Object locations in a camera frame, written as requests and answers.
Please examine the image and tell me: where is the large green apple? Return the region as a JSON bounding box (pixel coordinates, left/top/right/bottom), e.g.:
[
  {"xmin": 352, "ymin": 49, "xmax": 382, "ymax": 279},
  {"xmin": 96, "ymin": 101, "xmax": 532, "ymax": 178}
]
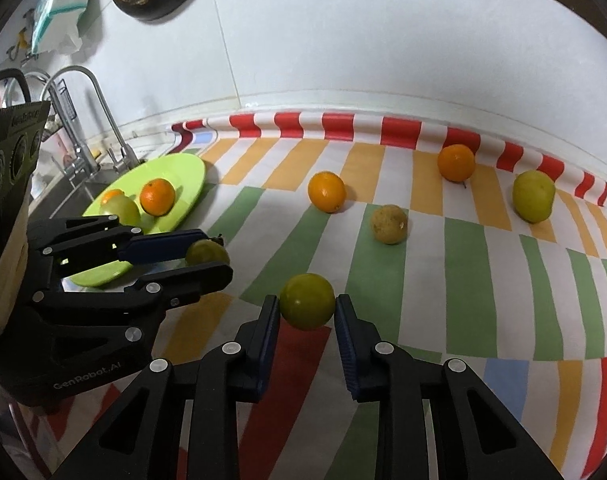
[{"xmin": 99, "ymin": 194, "xmax": 140, "ymax": 226}]

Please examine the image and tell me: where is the dark green tomato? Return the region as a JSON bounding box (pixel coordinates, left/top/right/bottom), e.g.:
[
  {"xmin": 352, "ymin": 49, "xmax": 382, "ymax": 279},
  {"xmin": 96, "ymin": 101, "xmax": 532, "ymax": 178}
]
[
  {"xmin": 185, "ymin": 240, "xmax": 230, "ymax": 266},
  {"xmin": 279, "ymin": 273, "xmax": 335, "ymax": 330}
]

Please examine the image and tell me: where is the large orange mandarin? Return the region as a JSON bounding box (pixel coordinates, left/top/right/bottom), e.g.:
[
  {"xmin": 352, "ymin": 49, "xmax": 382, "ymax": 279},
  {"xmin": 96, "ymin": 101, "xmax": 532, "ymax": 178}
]
[{"xmin": 138, "ymin": 178, "xmax": 176, "ymax": 217}]

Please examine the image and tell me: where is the large chrome kitchen faucet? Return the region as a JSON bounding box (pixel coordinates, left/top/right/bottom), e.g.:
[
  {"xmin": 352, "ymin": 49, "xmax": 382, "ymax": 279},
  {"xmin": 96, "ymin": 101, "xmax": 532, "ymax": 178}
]
[{"xmin": 22, "ymin": 70, "xmax": 100, "ymax": 179}]

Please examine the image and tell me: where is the stainless steel sink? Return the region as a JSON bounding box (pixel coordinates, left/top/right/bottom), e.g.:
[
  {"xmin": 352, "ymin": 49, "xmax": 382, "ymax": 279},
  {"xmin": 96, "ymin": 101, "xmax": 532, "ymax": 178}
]
[{"xmin": 29, "ymin": 169, "xmax": 118, "ymax": 221}]

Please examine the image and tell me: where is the thin chrome gooseneck faucet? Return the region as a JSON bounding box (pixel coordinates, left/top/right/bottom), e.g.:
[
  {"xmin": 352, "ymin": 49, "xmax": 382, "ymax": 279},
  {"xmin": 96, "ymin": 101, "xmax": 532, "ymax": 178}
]
[{"xmin": 42, "ymin": 64, "xmax": 140, "ymax": 174}]

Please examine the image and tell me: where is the striped colourful tablecloth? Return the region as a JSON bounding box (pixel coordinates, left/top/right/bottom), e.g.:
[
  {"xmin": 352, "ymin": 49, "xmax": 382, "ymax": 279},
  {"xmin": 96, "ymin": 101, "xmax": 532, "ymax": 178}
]
[{"xmin": 154, "ymin": 112, "xmax": 607, "ymax": 479}]

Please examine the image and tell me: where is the small orange mandarin left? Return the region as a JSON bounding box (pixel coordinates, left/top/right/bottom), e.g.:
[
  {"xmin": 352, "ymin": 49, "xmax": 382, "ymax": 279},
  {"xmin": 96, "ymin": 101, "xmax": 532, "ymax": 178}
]
[{"xmin": 308, "ymin": 171, "xmax": 347, "ymax": 214}]

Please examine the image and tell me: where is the small orange mandarin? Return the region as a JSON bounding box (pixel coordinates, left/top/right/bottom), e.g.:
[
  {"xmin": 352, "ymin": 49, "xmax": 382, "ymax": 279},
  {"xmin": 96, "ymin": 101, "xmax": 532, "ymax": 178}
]
[
  {"xmin": 437, "ymin": 144, "xmax": 476, "ymax": 183},
  {"xmin": 308, "ymin": 171, "xmax": 347, "ymax": 214}
]

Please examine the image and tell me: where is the brown round fruit back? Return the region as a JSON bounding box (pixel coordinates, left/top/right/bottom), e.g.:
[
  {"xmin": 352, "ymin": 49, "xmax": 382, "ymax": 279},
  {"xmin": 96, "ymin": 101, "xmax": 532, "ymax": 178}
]
[{"xmin": 369, "ymin": 204, "xmax": 409, "ymax": 245}]

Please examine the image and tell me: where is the teal white tissue pack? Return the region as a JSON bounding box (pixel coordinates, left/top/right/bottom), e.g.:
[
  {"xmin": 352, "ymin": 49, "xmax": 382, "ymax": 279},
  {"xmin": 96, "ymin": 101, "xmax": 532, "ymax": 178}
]
[{"xmin": 31, "ymin": 0, "xmax": 88, "ymax": 54}]

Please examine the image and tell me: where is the yellow-green apple back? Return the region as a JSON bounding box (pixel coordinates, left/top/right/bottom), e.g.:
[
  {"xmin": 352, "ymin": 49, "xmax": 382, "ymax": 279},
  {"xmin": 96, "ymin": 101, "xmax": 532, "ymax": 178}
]
[{"xmin": 512, "ymin": 170, "xmax": 556, "ymax": 224}]

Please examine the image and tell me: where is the small orange mandarin back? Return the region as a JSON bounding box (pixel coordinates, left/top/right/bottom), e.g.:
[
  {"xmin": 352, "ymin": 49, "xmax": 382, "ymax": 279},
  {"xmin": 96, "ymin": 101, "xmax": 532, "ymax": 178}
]
[{"xmin": 437, "ymin": 144, "xmax": 476, "ymax": 183}]

